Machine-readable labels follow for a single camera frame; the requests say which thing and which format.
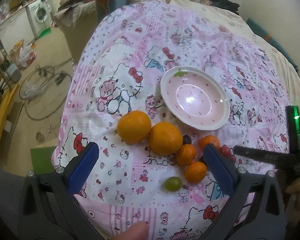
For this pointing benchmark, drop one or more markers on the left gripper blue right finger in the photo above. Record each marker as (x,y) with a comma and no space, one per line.
(219,167)

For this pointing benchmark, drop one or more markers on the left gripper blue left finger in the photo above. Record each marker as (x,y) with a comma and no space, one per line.
(79,168)

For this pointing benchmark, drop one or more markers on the red cherry tomato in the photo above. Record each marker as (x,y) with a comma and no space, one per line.
(226,152)

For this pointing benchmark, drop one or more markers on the small mandarin orange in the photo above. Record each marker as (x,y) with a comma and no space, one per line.
(185,155)

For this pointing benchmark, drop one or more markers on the dark purple grape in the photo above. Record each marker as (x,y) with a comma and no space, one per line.
(187,140)

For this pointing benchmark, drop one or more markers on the large orange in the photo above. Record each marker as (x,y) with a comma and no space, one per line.
(165,139)
(134,127)

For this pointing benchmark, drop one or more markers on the person's right hand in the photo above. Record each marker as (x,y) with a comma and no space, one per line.
(293,209)

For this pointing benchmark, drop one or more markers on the green floor mat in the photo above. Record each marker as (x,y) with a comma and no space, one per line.
(41,159)

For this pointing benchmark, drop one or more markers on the green grape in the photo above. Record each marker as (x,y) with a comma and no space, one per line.
(173,184)

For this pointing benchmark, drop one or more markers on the pink strawberry plate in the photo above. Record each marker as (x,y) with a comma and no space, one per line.
(195,98)

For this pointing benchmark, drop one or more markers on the yellow wooden chair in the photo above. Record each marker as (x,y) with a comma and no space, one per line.
(5,107)

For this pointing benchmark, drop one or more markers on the plastic bag on floor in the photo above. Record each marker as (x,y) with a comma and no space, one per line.
(27,56)

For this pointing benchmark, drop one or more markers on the pink Hello Kitty blanket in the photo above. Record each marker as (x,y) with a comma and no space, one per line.
(120,71)

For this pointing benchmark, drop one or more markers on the white washing machine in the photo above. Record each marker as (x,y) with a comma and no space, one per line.
(39,15)

